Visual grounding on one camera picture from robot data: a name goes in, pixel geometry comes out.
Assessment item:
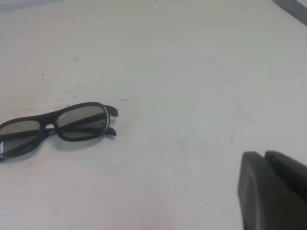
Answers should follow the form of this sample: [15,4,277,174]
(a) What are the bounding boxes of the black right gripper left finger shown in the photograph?
[236,150,307,230]

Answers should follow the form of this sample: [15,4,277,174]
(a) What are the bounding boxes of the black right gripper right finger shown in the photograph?
[265,150,307,199]

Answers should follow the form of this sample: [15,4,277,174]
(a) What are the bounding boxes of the black-framed glasses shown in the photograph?
[0,102,119,163]

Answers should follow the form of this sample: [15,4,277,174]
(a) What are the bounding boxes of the grey metal bar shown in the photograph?
[273,0,307,27]

